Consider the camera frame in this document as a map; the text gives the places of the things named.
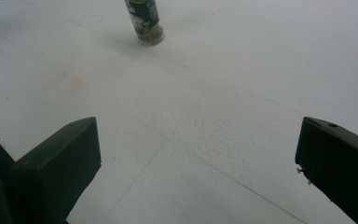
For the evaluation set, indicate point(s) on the white foam board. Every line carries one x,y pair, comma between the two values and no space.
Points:
199,109

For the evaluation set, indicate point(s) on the green-lidded spice jar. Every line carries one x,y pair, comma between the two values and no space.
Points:
145,21

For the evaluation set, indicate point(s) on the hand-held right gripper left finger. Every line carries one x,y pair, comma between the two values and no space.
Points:
59,168

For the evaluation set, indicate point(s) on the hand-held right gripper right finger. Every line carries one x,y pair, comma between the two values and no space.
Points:
341,161

